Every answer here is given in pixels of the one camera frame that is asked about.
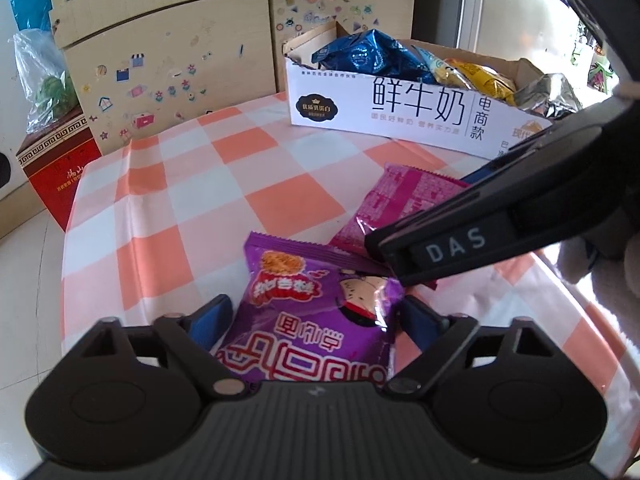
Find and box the yellow snack packet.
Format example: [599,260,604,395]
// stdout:
[442,57,518,108]

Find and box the purple snack packet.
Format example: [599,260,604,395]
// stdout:
[217,231,405,386]

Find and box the person's right hand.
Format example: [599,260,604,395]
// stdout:
[556,200,640,308]

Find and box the blue foil snack packet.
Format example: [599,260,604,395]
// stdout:
[385,35,436,81]
[312,30,401,75]

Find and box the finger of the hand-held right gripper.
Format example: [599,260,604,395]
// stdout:
[460,132,557,187]
[364,182,512,262]

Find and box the wooden cabinet with stickers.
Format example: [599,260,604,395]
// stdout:
[47,0,418,156]

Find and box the silver foil snack packet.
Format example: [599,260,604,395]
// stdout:
[512,72,583,121]

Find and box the red patterned box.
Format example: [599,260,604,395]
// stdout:
[15,110,103,233]

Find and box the clear bag of green vegetables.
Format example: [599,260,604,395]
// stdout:
[10,27,83,136]

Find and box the white printed cardboard box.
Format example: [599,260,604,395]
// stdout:
[282,20,556,161]

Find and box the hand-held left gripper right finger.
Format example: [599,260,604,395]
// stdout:
[382,295,561,396]

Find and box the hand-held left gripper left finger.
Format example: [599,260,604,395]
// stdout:
[80,294,246,396]

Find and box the magenta snack packet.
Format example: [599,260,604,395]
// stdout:
[327,162,473,291]

